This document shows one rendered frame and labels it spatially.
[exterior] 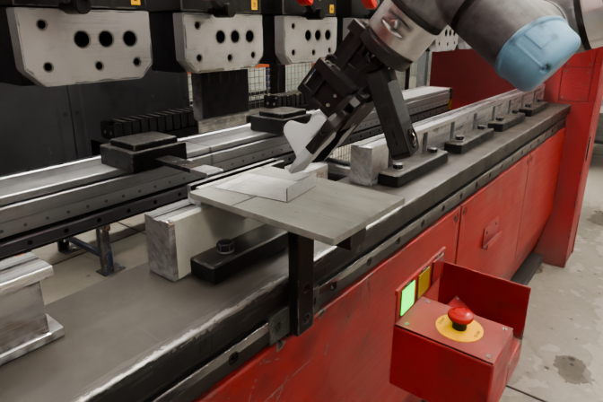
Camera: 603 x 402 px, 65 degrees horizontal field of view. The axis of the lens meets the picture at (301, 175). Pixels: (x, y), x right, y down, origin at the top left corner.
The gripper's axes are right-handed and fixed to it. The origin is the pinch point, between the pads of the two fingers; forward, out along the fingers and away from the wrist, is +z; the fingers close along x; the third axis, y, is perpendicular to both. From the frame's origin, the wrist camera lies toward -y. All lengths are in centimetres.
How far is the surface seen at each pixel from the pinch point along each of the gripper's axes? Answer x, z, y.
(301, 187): 0.3, 3.4, -1.2
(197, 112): 3.5, 5.9, 17.7
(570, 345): -140, 53, -100
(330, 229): 9.2, -1.4, -9.2
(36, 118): -1, 43, 53
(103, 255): -82, 177, 71
